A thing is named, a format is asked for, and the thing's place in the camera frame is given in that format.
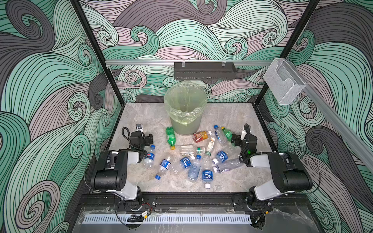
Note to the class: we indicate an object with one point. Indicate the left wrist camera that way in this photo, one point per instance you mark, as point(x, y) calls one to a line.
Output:
point(139, 127)

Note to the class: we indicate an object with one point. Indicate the green bottle yellow cap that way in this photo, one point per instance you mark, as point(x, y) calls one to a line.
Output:
point(171, 139)

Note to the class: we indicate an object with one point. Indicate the clear plastic wall holder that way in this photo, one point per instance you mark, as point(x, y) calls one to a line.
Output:
point(284, 81)

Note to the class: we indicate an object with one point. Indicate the pepsi label clear bottle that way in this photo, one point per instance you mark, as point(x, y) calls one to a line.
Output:
point(149, 158)

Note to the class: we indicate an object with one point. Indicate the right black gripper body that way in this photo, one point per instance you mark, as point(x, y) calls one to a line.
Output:
point(239, 142)

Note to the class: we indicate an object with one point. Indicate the aluminium right rail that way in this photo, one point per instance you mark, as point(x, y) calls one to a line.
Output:
point(324, 96)

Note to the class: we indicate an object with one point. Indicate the white slotted cable duct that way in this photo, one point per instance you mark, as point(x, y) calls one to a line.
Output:
point(169, 219)

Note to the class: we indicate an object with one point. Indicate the clear bottle blue label white cap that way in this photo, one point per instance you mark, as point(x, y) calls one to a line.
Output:
point(181, 164)

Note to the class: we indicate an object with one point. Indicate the aluminium rail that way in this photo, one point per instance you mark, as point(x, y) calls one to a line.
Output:
point(324, 96)
point(147, 62)

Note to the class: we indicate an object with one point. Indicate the black wall tray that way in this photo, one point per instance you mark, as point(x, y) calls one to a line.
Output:
point(204, 71)

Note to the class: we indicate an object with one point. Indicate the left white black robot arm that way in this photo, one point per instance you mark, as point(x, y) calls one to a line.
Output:
point(110, 173)

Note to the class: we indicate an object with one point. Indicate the red yellow tea bottle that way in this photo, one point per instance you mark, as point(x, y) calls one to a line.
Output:
point(201, 136)

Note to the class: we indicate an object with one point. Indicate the clear bottle blue label front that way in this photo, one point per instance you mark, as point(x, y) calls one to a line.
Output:
point(207, 171)

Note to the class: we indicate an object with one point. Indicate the small bottle blue label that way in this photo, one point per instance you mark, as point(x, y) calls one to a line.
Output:
point(220, 157)

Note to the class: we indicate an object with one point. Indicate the clear bottle green cap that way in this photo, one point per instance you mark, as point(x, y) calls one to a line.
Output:
point(192, 150)

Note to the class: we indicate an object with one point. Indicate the clear grey bottle white cap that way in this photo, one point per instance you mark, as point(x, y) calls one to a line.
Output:
point(227, 166)

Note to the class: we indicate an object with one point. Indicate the green plastic bin liner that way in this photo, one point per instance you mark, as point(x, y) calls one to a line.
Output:
point(185, 102)

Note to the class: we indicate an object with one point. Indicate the clear bottle white picture label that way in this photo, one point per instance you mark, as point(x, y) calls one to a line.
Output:
point(210, 146)

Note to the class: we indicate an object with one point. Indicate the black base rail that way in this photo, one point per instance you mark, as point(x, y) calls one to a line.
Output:
point(242, 201)

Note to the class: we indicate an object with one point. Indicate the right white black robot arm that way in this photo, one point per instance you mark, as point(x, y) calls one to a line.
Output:
point(288, 175)

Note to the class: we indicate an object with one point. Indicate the aluminium back rail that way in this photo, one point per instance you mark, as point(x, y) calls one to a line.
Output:
point(147, 62)

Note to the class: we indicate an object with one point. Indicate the grey mesh waste bin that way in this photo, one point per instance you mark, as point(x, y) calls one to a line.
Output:
point(186, 116)

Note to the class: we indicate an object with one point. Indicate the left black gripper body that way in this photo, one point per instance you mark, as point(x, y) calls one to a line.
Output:
point(144, 141)

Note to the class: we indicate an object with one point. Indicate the clear blue tinted bottle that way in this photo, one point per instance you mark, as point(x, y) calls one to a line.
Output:
point(195, 169)

